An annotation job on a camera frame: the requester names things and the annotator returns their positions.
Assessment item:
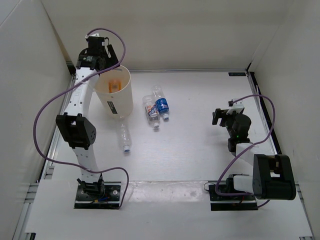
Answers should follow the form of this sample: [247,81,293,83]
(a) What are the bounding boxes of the orange plastic bottle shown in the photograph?
[108,78,122,94]

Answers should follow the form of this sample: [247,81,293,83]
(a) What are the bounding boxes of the clear bottle orange blue label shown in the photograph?
[142,95,160,131]

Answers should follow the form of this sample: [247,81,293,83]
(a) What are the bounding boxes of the clear bottle blue cap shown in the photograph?
[117,121,132,154]

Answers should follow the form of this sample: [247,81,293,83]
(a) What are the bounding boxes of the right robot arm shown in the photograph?
[212,108,296,201]

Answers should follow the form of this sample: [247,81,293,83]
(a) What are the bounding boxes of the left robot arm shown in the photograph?
[55,37,110,200]

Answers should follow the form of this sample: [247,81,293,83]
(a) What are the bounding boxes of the white plastic bin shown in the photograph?
[94,65,133,119]

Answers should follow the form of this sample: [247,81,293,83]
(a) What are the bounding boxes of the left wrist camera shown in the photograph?
[85,35,109,48]

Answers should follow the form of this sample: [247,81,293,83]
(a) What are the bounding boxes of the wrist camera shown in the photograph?
[226,99,245,115]
[85,35,109,48]

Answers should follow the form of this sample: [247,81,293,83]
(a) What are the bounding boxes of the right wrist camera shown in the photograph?
[226,99,245,115]

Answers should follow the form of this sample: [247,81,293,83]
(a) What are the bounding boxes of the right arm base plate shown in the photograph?
[208,184,258,212]

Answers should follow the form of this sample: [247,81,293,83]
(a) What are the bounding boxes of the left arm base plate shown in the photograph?
[73,181,122,210]

